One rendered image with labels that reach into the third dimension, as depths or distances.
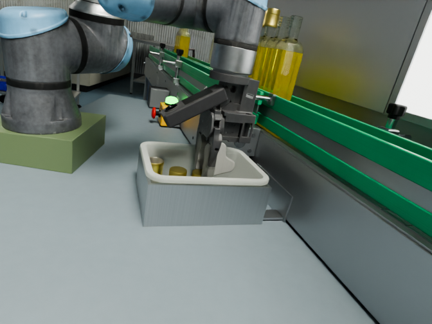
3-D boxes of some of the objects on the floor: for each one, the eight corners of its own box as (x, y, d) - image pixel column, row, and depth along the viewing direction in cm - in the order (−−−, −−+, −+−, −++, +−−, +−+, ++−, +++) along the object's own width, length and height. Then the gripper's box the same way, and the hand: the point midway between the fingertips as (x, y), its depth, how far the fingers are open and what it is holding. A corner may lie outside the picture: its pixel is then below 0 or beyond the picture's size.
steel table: (180, 87, 723) (186, 42, 687) (169, 101, 538) (177, 40, 502) (148, 81, 717) (153, 35, 681) (126, 93, 532) (132, 31, 496)
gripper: (270, 82, 50) (242, 196, 57) (243, 73, 59) (222, 171, 67) (222, 74, 46) (199, 196, 54) (202, 66, 56) (184, 170, 64)
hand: (200, 176), depth 59 cm, fingers closed on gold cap, 3 cm apart
